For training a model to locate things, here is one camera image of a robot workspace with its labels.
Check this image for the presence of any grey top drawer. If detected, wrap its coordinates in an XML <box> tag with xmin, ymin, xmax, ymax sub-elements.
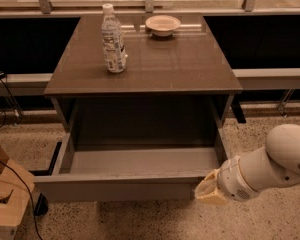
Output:
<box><xmin>35</xmin><ymin>128</ymin><xmax>229</xmax><ymax>202</ymax></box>

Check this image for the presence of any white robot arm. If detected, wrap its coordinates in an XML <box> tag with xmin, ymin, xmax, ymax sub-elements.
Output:
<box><xmin>194</xmin><ymin>124</ymin><xmax>300</xmax><ymax>205</ymax></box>

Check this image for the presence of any grey drawer cabinet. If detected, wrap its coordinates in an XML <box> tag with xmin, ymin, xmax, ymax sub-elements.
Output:
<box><xmin>45</xmin><ymin>15</ymin><xmax>241</xmax><ymax>149</ymax></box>

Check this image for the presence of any black cabinet caster foot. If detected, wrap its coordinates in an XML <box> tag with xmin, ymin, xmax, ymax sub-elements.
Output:
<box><xmin>34</xmin><ymin>193</ymin><xmax>48</xmax><ymax>216</ymax></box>

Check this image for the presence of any clear plastic water bottle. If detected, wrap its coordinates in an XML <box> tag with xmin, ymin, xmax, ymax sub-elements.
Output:
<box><xmin>101</xmin><ymin>4</ymin><xmax>127</xmax><ymax>73</ymax></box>

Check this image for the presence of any white ceramic bowl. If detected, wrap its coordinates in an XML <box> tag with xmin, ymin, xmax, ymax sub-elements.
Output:
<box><xmin>145</xmin><ymin>15</ymin><xmax>181</xmax><ymax>37</ymax></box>

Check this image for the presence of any black cable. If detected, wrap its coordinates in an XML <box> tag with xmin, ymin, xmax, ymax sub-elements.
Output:
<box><xmin>0</xmin><ymin>69</ymin><xmax>44</xmax><ymax>240</ymax></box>

